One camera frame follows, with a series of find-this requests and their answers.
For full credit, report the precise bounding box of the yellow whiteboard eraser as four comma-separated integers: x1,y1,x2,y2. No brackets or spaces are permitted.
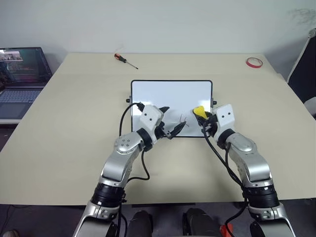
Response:
193,105,208,120

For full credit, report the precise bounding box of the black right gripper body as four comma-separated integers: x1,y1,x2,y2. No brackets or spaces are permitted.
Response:
200,112,218,138

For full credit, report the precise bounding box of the black-framed whiteboard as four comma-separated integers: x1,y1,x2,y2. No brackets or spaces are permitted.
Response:
125,79,218,138

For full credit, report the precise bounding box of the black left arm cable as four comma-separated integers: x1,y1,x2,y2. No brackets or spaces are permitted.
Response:
118,102,151,237

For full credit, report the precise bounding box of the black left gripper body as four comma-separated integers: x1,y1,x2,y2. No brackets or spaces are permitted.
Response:
154,120,174,141

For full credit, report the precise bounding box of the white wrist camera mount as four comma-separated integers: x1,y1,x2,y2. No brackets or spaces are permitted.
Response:
139,104,165,144
211,104,236,142

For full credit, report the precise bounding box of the open grey laptop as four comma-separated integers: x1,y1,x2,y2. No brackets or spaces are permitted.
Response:
0,46,53,119

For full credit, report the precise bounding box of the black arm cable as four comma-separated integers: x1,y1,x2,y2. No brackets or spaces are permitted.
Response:
118,102,151,237
201,122,250,237

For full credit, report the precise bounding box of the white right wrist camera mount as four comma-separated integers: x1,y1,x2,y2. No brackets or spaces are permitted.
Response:
211,104,236,142

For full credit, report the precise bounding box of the small red object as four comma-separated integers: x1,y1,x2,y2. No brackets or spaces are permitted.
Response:
220,223,234,237

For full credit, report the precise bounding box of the red-handled screwdriver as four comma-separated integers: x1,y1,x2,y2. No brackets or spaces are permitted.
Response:
114,53,139,71

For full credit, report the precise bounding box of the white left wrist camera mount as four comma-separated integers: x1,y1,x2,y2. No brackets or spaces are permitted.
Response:
139,104,165,144

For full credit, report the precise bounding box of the black chair with white frame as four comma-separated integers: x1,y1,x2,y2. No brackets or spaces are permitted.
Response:
286,28,316,118

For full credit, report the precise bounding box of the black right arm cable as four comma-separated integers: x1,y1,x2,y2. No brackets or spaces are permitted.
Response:
201,122,250,237

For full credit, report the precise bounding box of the red tape roll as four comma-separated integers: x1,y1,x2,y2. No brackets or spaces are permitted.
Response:
245,57,264,70

